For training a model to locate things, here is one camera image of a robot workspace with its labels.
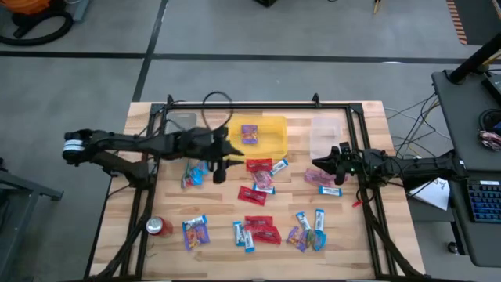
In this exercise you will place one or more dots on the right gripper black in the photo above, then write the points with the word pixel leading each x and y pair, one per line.
pixel 354 164

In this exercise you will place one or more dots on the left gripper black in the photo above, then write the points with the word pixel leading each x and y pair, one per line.
pixel 199 143

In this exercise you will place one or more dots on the red candy pack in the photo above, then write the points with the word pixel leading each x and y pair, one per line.
pixel 259 165
pixel 258 221
pixel 268 236
pixel 252 195

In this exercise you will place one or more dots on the blue candy bag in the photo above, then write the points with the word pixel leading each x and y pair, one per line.
pixel 319 240
pixel 195 177
pixel 202 168

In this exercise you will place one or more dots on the pink clear candy bag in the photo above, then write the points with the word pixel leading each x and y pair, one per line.
pixel 262 178

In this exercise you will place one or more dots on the green candy stick pack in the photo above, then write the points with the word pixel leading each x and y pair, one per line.
pixel 310 237
pixel 186 176

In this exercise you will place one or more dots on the purple candy bag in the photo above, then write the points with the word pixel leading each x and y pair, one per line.
pixel 298 239
pixel 197 238
pixel 249 134

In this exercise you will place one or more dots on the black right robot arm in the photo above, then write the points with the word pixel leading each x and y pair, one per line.
pixel 430 166

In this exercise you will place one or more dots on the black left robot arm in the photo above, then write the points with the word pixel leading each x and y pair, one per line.
pixel 117 142

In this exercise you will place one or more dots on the candy pile on desk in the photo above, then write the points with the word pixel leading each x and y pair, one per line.
pixel 490 139

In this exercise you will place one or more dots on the clear plastic bin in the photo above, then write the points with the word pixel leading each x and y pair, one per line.
pixel 325 133

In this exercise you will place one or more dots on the yellow plastic bin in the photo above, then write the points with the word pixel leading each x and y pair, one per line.
pixel 270 145

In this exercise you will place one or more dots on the small red clip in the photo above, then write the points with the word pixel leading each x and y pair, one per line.
pixel 356 203

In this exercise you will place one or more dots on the pale grey plastic bin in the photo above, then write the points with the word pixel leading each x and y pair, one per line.
pixel 180 121

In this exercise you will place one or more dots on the red soda can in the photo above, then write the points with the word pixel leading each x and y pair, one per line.
pixel 158 226

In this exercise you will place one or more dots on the white paper sheet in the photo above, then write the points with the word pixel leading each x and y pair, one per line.
pixel 434 194

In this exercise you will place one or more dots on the dark grey desk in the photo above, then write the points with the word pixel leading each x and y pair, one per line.
pixel 462 117

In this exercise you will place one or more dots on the black caster wheel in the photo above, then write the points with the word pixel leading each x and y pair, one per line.
pixel 453 248

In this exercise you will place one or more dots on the black floor object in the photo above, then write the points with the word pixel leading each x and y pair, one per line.
pixel 266 2

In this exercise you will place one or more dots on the black backlit keyboard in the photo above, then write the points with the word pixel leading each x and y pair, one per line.
pixel 485 201

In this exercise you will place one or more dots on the black pole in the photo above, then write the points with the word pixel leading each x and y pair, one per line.
pixel 475 58

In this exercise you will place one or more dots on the black mat with striped edge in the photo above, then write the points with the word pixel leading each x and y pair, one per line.
pixel 481 19

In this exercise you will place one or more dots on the grey metal cart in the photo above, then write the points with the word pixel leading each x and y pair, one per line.
pixel 23 188

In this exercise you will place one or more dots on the orange shop vacuum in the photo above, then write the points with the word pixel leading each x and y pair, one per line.
pixel 31 6

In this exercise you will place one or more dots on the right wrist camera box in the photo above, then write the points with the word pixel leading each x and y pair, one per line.
pixel 342 149

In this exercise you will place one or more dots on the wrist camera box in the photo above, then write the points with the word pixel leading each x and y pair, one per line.
pixel 221 134
pixel 342 149

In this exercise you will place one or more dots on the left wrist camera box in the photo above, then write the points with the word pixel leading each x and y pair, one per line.
pixel 221 134

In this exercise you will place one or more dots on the black aluminium frame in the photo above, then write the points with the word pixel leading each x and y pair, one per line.
pixel 274 105

